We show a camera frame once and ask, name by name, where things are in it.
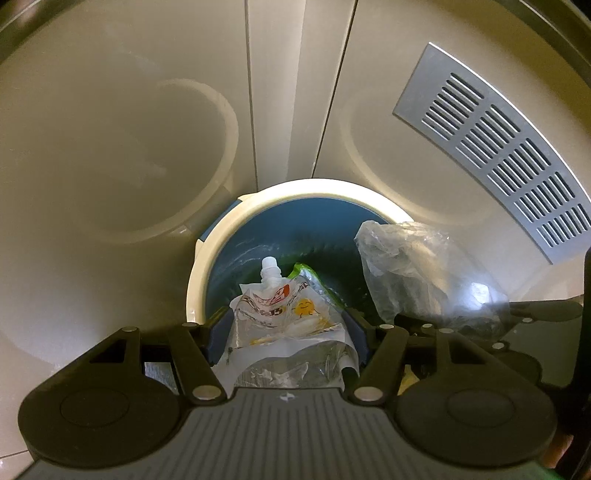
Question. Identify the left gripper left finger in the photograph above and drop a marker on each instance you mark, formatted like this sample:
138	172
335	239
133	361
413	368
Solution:
196	381

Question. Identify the clear plastic bag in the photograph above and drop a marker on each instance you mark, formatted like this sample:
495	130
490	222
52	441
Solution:
416	270

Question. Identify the green handled plastic bag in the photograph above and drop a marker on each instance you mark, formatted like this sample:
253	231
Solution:
304	271

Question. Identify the clear spout pouch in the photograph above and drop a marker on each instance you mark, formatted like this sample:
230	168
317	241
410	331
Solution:
284	335

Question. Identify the white rimmed blue trash bin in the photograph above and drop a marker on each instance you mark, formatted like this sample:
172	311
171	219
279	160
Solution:
311	221

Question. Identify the metal wall vent grille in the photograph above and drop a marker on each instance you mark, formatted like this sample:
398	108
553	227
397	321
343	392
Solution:
481	130

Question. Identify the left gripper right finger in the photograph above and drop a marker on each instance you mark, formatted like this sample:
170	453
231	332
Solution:
381	351

